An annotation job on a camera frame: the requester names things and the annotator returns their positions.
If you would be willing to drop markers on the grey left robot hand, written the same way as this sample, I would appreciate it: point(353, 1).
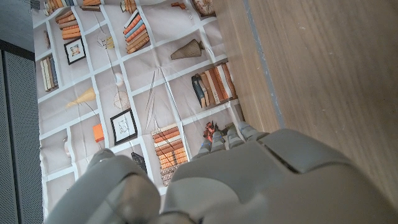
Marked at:
point(255, 186)

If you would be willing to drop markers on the black perforated panel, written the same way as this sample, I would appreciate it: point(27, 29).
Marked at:
point(18, 130)

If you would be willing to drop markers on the printed bookshelf backdrop cloth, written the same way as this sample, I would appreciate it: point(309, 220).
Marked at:
point(143, 81)

